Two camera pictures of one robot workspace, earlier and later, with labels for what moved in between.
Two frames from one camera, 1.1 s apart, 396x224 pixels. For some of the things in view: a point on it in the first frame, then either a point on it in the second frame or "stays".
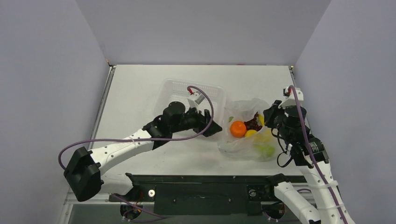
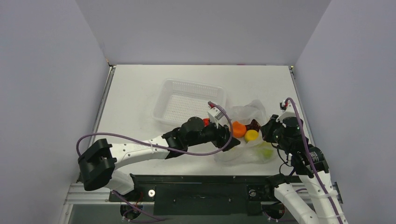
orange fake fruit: [238, 129] stays
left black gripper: [201, 119] → [222, 135]
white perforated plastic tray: [212, 98] stays
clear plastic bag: [243, 136] stays
